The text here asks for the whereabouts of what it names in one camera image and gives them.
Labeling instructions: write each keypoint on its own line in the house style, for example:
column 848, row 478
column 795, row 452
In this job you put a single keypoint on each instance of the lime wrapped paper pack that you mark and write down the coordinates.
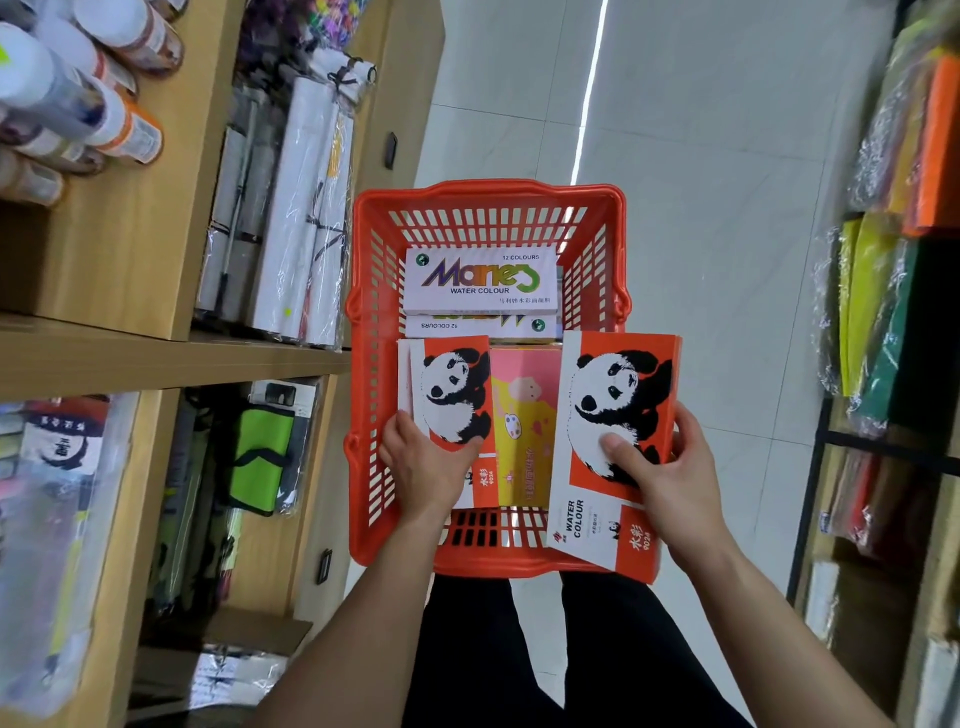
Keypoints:
column 911, row 112

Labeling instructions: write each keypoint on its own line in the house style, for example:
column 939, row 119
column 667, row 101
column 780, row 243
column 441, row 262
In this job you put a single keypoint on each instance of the person's left forearm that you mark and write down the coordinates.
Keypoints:
column 360, row 630

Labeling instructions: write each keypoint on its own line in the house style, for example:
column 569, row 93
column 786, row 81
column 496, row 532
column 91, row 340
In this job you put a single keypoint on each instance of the bundle of wrapped paper scrolls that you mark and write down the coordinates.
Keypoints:
column 300, row 210

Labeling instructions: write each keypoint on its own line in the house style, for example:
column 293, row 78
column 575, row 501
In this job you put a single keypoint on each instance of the person's right forearm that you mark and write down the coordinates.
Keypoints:
column 772, row 645

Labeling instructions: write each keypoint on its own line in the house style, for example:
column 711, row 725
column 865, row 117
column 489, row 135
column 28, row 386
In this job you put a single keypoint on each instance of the silver wrapped packet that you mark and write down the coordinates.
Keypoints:
column 232, row 679

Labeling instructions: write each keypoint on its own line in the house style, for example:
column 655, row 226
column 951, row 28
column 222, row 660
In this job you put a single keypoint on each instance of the pink yellow paint box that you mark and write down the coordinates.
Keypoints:
column 529, row 420

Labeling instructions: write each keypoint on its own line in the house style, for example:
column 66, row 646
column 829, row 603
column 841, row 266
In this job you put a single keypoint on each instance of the person's right hand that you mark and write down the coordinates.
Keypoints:
column 682, row 495

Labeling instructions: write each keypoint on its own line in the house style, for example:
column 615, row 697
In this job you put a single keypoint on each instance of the green black pencil case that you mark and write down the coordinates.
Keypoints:
column 262, row 465

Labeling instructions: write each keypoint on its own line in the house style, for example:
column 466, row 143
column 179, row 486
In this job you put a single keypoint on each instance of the wooden shelf unit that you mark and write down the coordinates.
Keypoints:
column 127, row 255

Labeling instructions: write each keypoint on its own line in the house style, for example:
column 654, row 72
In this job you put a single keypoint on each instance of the orange wrapped paper pack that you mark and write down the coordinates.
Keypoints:
column 937, row 150

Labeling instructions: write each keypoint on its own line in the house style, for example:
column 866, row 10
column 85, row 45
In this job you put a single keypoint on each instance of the bag of colourful pompoms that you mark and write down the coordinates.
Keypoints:
column 315, row 19

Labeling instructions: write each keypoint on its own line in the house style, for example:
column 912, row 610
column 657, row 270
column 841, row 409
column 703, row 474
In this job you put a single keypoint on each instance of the row of paint bottles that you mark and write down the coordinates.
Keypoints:
column 82, row 90

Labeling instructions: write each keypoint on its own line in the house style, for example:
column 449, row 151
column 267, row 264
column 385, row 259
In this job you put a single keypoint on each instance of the person's left hand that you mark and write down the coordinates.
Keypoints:
column 424, row 476

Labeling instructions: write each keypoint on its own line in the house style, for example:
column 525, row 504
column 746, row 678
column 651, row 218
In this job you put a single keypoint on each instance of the large panda watercolour pad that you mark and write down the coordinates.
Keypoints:
column 622, row 375

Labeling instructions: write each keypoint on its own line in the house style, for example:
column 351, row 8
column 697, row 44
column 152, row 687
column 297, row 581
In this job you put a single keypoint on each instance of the red plastic shopping basket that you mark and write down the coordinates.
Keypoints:
column 367, row 315

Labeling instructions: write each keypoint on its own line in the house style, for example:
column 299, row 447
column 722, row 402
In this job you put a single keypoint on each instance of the person's left thumb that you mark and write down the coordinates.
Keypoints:
column 465, row 454

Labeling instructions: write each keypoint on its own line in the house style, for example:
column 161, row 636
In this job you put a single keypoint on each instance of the black shelf price tag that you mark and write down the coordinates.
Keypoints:
column 325, row 568
column 391, row 150

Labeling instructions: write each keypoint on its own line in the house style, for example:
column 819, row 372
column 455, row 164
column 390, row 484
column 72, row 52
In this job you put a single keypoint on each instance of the green wrapped paper pack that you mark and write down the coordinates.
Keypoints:
column 892, row 352

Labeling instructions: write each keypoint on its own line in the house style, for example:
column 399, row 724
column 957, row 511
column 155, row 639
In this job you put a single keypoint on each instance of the yellow wrapped paper pack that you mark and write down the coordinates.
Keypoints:
column 870, row 300

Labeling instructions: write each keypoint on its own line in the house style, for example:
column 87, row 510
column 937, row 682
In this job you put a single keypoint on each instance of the person's right thumb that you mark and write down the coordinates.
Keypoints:
column 621, row 452

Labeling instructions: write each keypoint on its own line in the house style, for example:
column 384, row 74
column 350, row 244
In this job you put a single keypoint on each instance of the red wrapped paper pack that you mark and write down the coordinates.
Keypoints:
column 862, row 502

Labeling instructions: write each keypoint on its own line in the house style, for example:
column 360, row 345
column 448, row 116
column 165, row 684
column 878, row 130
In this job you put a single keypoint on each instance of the white watercolour paint box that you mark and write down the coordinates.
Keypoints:
column 480, row 279
column 480, row 327

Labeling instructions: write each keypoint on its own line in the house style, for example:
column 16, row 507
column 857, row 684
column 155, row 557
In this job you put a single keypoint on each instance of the small panda watercolour pad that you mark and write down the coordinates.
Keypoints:
column 454, row 382

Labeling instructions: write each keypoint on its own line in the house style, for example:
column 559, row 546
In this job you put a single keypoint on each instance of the stack of clear plastic packets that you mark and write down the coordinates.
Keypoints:
column 52, row 540

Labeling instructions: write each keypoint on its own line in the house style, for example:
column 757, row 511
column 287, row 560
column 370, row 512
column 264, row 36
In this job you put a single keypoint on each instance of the person's black trousers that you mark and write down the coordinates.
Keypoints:
column 525, row 660

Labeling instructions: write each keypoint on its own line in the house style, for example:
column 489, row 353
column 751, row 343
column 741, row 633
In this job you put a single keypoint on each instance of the black metal shelf frame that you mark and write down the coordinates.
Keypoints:
column 814, row 480

